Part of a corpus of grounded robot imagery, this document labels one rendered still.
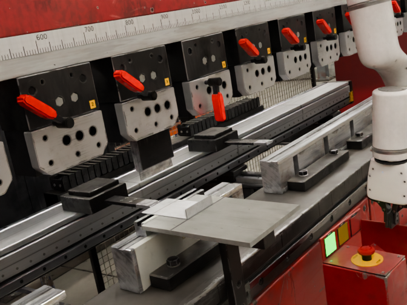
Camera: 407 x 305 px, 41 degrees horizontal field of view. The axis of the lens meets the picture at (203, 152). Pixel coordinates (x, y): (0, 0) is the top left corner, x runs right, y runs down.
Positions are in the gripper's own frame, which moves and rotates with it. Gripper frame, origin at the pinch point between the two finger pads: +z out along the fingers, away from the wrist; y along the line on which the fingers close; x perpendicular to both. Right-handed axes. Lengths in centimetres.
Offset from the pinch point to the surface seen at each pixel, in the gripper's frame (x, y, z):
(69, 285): 29, -204, 103
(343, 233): -5.0, -9.8, 4.4
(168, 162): -39, -33, -22
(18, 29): -70, -29, -54
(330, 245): -11.6, -9.9, 4.7
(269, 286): -28.0, -16.4, 9.3
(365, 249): -10.7, -1.4, 3.7
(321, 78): 658, -403, 117
